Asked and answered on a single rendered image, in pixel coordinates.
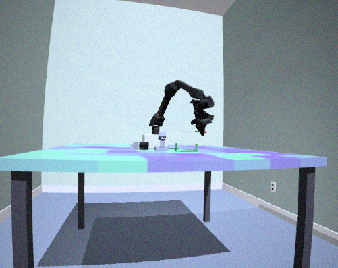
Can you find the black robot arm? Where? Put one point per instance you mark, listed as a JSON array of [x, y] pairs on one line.
[[170, 90]]

